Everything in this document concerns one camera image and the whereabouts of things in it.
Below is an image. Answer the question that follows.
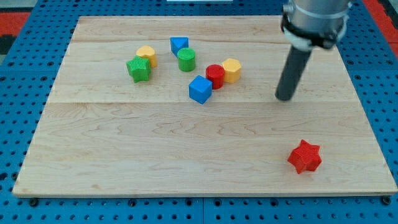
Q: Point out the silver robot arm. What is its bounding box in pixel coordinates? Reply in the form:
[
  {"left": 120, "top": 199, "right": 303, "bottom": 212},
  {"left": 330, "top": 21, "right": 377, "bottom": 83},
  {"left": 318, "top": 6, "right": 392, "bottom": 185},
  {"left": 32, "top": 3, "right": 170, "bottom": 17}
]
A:
[{"left": 280, "top": 0, "right": 353, "bottom": 52}]

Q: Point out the blue cube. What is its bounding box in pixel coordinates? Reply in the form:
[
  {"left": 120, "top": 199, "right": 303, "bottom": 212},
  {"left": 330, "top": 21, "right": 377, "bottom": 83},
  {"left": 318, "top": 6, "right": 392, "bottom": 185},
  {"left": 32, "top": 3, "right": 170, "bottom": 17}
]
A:
[{"left": 188, "top": 75, "right": 213, "bottom": 104}]

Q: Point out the green star block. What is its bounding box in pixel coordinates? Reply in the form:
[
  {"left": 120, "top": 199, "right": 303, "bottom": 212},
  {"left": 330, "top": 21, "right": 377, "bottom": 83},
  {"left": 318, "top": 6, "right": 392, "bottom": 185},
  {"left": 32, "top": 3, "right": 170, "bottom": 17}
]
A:
[{"left": 126, "top": 55, "right": 151, "bottom": 83}]

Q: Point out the red star block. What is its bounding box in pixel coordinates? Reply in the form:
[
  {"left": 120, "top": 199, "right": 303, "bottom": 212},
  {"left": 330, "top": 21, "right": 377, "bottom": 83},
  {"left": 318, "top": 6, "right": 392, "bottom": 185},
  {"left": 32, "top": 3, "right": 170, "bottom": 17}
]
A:
[{"left": 287, "top": 139, "right": 322, "bottom": 174}]

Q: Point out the red cylinder block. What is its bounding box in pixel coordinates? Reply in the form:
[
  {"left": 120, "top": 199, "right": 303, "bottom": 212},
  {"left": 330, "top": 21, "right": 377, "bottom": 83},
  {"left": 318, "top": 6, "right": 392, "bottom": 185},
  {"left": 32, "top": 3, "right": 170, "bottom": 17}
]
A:
[{"left": 205, "top": 64, "right": 224, "bottom": 90}]

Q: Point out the wooden board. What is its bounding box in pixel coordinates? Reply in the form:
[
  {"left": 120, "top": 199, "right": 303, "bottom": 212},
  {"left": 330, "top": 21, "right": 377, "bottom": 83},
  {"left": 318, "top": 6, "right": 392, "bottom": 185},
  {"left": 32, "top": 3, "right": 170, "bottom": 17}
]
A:
[{"left": 12, "top": 16, "right": 397, "bottom": 198}]

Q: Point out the yellow hexagon block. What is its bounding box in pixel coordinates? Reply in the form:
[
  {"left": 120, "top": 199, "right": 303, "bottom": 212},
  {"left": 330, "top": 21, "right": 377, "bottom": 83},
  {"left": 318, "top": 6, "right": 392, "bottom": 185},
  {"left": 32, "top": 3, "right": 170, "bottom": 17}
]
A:
[{"left": 222, "top": 58, "right": 242, "bottom": 83}]

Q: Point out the green cylinder block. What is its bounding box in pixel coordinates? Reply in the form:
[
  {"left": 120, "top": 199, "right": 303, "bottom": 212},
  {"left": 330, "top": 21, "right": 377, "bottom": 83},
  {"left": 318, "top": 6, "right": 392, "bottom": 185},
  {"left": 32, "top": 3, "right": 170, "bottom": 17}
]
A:
[{"left": 177, "top": 47, "right": 196, "bottom": 72}]

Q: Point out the blue triangle block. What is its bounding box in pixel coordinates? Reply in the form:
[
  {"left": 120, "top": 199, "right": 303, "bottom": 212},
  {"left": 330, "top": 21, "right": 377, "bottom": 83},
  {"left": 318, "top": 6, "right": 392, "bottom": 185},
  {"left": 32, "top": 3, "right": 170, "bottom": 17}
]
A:
[{"left": 170, "top": 37, "right": 189, "bottom": 57}]

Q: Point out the yellow heart block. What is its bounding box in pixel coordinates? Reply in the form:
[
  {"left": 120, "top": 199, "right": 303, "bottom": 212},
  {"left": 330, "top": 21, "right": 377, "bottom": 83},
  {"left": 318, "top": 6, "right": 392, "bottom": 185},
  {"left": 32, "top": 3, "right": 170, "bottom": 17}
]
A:
[{"left": 136, "top": 45, "right": 158, "bottom": 68}]

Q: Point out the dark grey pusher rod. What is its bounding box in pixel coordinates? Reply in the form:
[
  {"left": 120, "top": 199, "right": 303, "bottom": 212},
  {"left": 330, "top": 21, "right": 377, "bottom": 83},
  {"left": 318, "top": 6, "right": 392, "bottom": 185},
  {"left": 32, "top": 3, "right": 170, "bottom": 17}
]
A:
[{"left": 275, "top": 46, "right": 312, "bottom": 101}]

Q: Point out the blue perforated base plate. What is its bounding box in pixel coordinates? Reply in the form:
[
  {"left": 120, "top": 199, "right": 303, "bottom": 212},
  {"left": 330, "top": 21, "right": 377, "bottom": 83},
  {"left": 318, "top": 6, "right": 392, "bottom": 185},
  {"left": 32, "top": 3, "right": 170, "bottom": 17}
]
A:
[{"left": 1, "top": 0, "right": 397, "bottom": 223}]

